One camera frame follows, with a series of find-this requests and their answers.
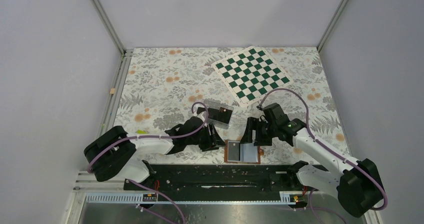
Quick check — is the white slotted cable duct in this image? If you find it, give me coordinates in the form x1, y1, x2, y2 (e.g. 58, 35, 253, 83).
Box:
86, 190, 301, 205

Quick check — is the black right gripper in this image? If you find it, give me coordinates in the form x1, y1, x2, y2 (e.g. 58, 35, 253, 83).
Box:
239, 116, 278, 147

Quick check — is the green white checkered mat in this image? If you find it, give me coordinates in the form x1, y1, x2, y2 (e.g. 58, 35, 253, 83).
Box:
211, 46, 293, 108

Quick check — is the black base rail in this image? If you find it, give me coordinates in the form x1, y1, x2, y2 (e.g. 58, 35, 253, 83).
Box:
142, 164, 304, 202

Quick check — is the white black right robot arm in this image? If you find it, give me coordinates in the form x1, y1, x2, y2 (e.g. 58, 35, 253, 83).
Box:
240, 103, 386, 218

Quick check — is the floral patterned table cloth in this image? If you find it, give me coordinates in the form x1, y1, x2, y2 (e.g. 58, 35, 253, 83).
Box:
107, 46, 351, 166

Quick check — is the clear acrylic card box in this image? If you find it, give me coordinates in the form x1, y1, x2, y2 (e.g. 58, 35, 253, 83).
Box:
202, 99, 234, 130

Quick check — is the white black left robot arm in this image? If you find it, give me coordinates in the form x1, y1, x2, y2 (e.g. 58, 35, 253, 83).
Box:
83, 114, 226, 190

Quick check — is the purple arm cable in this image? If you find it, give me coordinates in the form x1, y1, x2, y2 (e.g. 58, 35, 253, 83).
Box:
257, 88, 388, 212
86, 101, 210, 174

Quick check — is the brown leather card holder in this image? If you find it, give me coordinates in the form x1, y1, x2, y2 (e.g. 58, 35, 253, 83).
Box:
224, 140, 263, 165

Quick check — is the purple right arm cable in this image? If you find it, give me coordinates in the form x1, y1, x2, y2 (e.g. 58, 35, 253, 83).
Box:
257, 88, 388, 212

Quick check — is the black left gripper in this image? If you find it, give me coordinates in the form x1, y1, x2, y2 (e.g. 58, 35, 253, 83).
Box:
186, 123, 226, 152

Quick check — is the small yellow green object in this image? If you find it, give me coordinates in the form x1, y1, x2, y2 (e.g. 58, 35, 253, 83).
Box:
136, 129, 149, 135

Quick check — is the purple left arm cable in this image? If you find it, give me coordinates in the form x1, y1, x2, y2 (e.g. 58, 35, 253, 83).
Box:
86, 101, 210, 174

